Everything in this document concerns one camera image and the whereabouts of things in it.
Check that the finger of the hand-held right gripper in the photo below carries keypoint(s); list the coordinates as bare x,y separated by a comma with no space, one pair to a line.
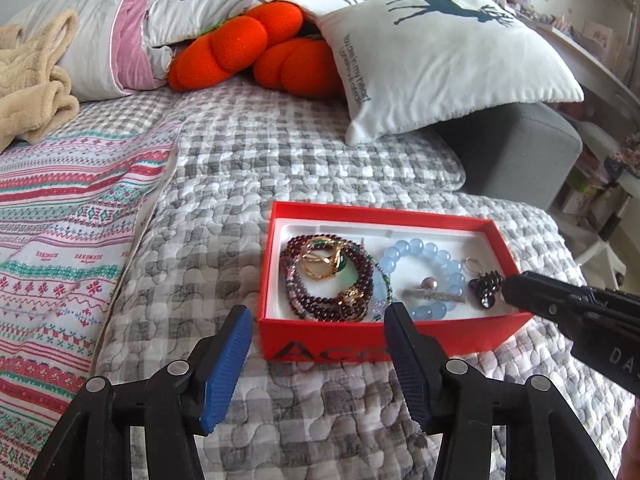
540,296

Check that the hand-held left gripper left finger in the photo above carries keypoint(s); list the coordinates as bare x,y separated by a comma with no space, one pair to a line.
225,360

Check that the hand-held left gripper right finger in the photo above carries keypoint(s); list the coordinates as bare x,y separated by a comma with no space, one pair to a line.
407,360

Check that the red cardboard box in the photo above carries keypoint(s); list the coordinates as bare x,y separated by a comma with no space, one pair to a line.
300,345

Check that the pearl silver bar brooch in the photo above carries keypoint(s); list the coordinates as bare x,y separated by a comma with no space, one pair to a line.
429,284

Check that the silver hoop earring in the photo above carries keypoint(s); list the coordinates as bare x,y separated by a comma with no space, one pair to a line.
464,262

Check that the person's right forearm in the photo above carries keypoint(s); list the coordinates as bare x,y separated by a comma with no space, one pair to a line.
633,440

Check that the grey upholstered stool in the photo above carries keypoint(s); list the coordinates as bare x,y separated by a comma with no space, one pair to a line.
520,155

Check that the grey checked quilt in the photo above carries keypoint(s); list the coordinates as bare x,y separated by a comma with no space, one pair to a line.
210,180

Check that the pink striped patterned blanket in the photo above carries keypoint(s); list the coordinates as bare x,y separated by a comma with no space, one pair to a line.
65,240

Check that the white deer print pillow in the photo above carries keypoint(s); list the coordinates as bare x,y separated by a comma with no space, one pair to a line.
450,70

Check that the white bookshelf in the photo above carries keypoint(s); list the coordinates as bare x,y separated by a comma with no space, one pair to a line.
590,25

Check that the orange plush toy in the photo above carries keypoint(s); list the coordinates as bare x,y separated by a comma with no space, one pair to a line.
240,45

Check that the beige fleece garment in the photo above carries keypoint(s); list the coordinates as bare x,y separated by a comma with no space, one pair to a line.
35,100

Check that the grey pink pillow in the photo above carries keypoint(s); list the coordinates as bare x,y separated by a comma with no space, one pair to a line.
100,25

